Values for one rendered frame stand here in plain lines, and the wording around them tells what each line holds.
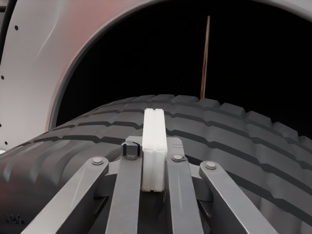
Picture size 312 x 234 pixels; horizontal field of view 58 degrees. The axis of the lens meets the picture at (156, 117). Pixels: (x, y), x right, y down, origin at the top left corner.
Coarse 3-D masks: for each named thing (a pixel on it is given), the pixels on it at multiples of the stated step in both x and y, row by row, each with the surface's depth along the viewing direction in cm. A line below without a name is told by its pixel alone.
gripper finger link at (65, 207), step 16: (96, 160) 15; (80, 176) 14; (96, 176) 14; (64, 192) 13; (80, 192) 13; (48, 208) 12; (64, 208) 12; (80, 208) 12; (96, 208) 15; (32, 224) 11; (48, 224) 11; (64, 224) 11; (80, 224) 13
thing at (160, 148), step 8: (160, 112) 22; (160, 120) 20; (160, 128) 19; (160, 136) 18; (160, 144) 17; (160, 152) 16; (160, 160) 17; (160, 168) 17; (160, 176) 17; (152, 184) 17; (160, 184) 17
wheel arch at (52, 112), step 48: (144, 0) 49; (192, 0) 55; (240, 0) 59; (96, 48) 62; (144, 48) 86; (192, 48) 81; (240, 48) 75; (288, 48) 71; (96, 96) 83; (240, 96) 79; (288, 96) 74
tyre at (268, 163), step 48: (144, 96) 39; (192, 96) 37; (48, 144) 25; (96, 144) 24; (192, 144) 24; (240, 144) 26; (288, 144) 29; (0, 192) 24; (48, 192) 21; (144, 192) 18; (288, 192) 21
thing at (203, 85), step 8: (208, 16) 72; (208, 24) 72; (208, 32) 73; (208, 40) 74; (208, 48) 74; (208, 56) 75; (208, 64) 76; (200, 80) 78; (200, 88) 78; (200, 96) 79
